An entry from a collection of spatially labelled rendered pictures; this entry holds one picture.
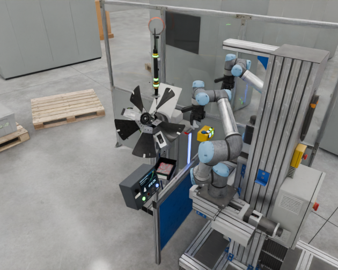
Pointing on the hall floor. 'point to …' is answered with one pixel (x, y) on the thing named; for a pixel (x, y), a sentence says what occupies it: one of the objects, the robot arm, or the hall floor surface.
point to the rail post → (157, 235)
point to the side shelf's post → (177, 154)
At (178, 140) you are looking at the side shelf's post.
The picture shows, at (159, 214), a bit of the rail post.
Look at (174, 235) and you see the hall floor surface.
